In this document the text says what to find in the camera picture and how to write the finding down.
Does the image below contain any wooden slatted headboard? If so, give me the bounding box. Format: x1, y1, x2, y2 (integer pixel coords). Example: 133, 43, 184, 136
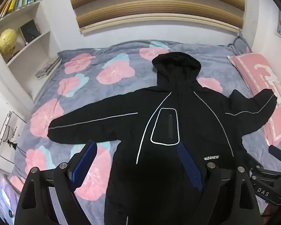
66, 0, 246, 35

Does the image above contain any white wall drawing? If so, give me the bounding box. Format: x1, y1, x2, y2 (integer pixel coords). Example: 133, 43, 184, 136
0, 111, 27, 157

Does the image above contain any colourful printed board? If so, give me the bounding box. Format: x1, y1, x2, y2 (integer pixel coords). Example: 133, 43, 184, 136
0, 167, 21, 223

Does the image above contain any yellow globe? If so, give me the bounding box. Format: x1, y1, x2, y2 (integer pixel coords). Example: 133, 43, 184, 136
0, 29, 17, 57

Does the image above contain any black box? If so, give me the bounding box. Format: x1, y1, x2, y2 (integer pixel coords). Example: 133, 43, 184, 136
20, 20, 41, 43

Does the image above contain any grey floral blanket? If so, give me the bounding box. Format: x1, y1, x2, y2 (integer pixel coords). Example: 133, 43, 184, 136
9, 40, 281, 225

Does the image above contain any stack of books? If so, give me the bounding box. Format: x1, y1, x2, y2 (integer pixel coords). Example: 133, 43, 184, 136
35, 57, 62, 79

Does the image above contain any pink pillow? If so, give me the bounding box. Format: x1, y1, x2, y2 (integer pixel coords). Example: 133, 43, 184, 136
227, 53, 281, 149

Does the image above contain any black hooded jacket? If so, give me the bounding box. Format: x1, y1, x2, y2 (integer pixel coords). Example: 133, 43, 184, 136
48, 52, 278, 225

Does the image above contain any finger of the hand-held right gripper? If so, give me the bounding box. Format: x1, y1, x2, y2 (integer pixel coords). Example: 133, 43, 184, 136
268, 145, 281, 167

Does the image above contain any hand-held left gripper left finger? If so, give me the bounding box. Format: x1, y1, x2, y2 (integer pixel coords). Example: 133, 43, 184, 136
14, 140, 99, 225

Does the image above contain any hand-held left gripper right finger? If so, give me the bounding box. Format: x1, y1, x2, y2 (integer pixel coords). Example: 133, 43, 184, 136
177, 142, 261, 225

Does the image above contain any white bookshelf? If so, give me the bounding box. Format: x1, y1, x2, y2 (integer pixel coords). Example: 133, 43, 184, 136
0, 0, 61, 99

